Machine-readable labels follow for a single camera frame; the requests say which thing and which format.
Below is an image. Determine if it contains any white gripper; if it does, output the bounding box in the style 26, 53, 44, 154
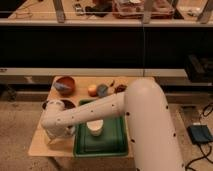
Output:
45, 126, 75, 139

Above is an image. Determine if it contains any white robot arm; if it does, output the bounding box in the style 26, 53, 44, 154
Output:
41, 78, 185, 171

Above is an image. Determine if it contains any purple bowl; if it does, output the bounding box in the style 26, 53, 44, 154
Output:
61, 99, 75, 109

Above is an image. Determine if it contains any red brown bowl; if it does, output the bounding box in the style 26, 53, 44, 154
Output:
53, 76, 75, 96

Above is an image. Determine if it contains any blue item in red bowl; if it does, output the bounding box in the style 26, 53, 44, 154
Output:
54, 82, 69, 91

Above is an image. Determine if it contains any small dark metal cup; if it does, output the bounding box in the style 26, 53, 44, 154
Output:
42, 101, 49, 110

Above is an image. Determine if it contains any white cup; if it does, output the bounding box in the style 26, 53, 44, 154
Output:
87, 120, 104, 136

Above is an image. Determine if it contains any wooden table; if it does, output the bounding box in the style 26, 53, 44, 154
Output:
27, 75, 158, 171

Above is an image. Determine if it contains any orange fruit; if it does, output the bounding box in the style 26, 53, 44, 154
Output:
88, 84, 97, 97

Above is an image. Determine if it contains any green plastic tray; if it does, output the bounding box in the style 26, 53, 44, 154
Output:
73, 98, 130, 158

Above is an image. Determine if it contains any blue grey lid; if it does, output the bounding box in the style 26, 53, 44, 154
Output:
97, 84, 108, 98

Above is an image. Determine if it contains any brown grape bunch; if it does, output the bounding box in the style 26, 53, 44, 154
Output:
114, 84, 127, 93

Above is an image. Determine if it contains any blue device on floor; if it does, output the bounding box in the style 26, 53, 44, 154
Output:
187, 125, 213, 144

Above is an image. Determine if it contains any black box right background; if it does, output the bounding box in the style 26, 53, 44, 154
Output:
185, 55, 213, 83

